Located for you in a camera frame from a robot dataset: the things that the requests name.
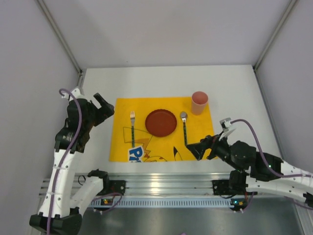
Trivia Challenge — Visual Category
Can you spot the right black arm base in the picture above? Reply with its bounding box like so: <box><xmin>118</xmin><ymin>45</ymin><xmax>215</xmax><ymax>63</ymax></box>
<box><xmin>212</xmin><ymin>179</ymin><xmax>252</xmax><ymax>196</ymax></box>

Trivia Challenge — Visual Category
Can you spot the red round plate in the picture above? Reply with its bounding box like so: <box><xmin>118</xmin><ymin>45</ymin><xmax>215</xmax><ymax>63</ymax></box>
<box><xmin>145</xmin><ymin>109</ymin><xmax>177</xmax><ymax>138</ymax></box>

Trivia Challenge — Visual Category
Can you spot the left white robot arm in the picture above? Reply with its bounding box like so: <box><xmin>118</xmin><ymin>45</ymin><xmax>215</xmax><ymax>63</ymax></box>
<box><xmin>29</xmin><ymin>87</ymin><xmax>114</xmax><ymax>235</ymax></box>

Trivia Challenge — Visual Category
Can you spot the aluminium mounting rail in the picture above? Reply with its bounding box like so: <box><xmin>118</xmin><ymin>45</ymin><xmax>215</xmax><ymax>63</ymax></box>
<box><xmin>39</xmin><ymin>172</ymin><xmax>305</xmax><ymax>196</ymax></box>

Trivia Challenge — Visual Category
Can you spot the perforated grey cable tray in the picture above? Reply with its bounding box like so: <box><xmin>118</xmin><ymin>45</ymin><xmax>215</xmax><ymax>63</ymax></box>
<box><xmin>89</xmin><ymin>197</ymin><xmax>234</xmax><ymax>209</ymax></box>

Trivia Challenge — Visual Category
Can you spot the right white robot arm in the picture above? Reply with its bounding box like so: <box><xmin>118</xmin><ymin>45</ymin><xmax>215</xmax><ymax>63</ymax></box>
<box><xmin>186</xmin><ymin>135</ymin><xmax>313</xmax><ymax>209</ymax></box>

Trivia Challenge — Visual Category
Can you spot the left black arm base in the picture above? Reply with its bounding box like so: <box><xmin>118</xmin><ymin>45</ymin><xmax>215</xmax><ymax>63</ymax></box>
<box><xmin>97</xmin><ymin>180</ymin><xmax>126</xmax><ymax>196</ymax></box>

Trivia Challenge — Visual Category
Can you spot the fork with green handle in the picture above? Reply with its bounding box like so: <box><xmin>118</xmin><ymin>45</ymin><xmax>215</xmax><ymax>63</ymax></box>
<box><xmin>130</xmin><ymin>111</ymin><xmax>135</xmax><ymax>148</ymax></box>

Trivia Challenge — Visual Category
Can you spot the pink plastic cup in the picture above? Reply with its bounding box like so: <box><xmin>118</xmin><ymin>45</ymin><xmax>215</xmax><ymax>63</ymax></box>
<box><xmin>191</xmin><ymin>91</ymin><xmax>208</xmax><ymax>115</ymax></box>

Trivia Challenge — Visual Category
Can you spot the yellow cartoon placemat cloth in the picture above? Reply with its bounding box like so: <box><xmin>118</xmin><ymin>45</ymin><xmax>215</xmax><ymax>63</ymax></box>
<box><xmin>109</xmin><ymin>97</ymin><xmax>214</xmax><ymax>163</ymax></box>

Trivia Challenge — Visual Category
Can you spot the spoon with green handle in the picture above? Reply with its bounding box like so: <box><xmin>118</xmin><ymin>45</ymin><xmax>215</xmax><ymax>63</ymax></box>
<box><xmin>180</xmin><ymin>111</ymin><xmax>188</xmax><ymax>146</ymax></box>

